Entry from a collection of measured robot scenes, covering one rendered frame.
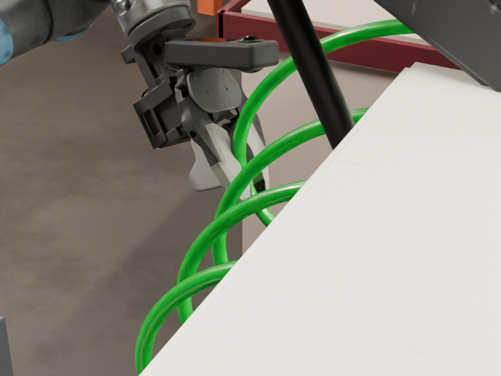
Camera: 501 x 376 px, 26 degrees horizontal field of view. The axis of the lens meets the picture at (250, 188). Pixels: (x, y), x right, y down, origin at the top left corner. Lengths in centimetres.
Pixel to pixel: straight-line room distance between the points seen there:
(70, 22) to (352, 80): 137
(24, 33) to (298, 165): 158
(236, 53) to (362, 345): 71
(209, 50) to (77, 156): 262
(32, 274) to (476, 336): 278
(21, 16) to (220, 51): 21
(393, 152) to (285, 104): 211
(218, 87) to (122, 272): 201
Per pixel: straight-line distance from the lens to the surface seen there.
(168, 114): 111
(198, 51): 108
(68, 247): 321
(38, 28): 115
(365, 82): 248
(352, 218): 42
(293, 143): 93
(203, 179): 109
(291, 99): 257
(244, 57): 104
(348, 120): 62
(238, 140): 107
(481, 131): 49
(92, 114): 394
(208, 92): 109
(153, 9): 111
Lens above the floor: 178
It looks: 31 degrees down
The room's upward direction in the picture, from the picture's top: straight up
